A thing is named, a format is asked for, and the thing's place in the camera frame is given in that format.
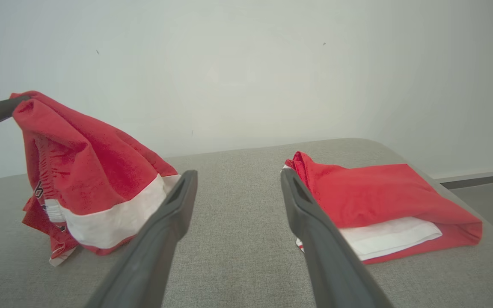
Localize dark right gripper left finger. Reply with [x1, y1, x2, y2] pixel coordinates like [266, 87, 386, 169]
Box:
[84, 169, 199, 308]

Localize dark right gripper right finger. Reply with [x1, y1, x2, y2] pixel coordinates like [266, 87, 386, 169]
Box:
[279, 168, 395, 308]

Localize red basketball jersey white sleeves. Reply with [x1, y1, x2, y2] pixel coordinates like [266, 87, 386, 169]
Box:
[282, 151, 484, 265]

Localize red shorts white band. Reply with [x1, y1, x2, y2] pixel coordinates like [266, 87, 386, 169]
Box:
[10, 90, 183, 268]

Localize white and dark baseboard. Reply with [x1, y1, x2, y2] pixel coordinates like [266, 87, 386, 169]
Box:
[432, 169, 493, 190]

